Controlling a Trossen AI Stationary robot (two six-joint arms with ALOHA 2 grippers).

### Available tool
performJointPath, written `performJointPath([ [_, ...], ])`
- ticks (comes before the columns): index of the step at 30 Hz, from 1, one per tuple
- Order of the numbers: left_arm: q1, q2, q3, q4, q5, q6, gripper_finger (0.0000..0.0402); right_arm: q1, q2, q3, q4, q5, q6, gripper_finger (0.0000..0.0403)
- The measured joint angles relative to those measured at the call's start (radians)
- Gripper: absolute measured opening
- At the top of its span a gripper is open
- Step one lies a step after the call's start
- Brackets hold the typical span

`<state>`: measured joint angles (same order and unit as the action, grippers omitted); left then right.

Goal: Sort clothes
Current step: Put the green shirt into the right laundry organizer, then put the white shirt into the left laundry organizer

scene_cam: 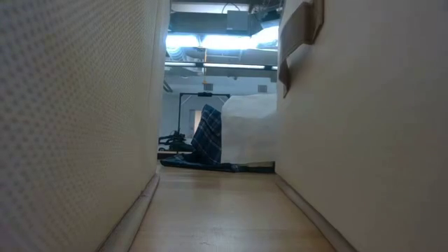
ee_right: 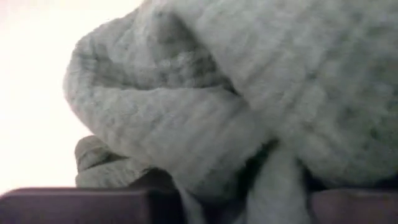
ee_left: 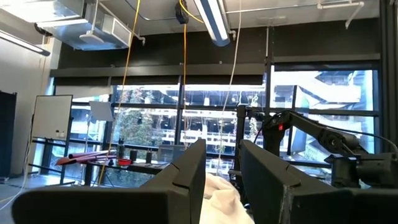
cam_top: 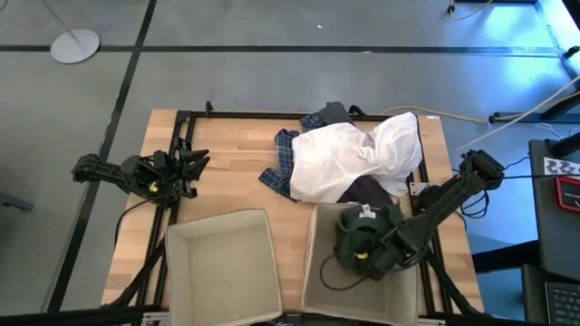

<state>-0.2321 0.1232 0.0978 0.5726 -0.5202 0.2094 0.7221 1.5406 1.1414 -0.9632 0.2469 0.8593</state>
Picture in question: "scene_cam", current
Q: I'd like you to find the white garment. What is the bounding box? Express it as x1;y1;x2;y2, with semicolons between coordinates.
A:
220;93;279;165

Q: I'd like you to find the blue plaid shirt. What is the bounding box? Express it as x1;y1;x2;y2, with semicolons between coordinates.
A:
160;104;276;174

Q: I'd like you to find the background wooden table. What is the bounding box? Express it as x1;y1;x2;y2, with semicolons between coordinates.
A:
157;150;197;160

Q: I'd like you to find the grey ceiling box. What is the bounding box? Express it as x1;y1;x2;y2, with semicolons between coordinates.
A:
226;10;251;32

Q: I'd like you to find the ceiling tube light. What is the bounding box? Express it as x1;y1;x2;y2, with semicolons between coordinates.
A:
164;62;278;71

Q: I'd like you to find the black background rig frame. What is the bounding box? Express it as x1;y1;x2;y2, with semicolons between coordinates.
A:
177;92;231;141

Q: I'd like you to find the bright ceiling light panel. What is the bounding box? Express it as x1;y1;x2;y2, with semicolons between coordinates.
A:
164;26;280;50

